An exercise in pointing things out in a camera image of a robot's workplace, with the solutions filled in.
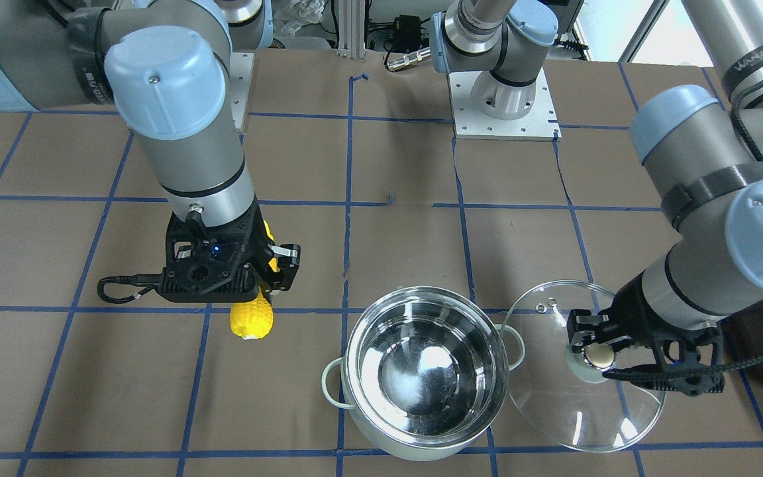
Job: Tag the white steel cooking pot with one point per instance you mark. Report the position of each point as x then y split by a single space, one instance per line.
424 373

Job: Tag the yellow toy corn cob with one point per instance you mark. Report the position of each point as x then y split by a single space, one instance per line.
252 319

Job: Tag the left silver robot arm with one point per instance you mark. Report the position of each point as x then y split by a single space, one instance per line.
707 166

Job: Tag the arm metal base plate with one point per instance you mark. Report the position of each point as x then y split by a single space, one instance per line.
486 109
240 81

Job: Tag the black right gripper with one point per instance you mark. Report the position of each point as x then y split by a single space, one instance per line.
284 260

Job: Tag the glass pot lid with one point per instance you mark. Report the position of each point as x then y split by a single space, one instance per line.
557 383

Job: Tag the aluminium frame post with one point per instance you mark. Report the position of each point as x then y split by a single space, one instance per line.
351 30

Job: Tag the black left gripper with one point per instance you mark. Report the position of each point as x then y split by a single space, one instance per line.
632 311

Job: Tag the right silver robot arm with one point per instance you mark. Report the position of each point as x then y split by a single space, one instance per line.
166 67

